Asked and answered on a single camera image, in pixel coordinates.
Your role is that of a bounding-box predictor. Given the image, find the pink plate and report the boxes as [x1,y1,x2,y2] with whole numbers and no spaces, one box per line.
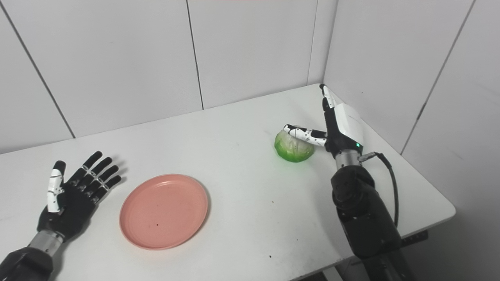
[119,174,209,250]

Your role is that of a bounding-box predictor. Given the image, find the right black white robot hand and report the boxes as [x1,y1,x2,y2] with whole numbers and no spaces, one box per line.
[283,84,364,157]

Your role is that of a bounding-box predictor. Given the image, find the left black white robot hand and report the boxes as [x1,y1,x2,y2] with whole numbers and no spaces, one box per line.
[37,151,122,242]

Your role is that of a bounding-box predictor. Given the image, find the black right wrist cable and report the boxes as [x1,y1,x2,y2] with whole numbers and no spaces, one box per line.
[359,152,400,228]

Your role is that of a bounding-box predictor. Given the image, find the black table frame rail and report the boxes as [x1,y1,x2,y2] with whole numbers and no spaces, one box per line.
[400,230,429,247]

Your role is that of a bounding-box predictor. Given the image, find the green white toy cabbage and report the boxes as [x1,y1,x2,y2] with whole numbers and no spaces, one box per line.
[274,127,316,162]

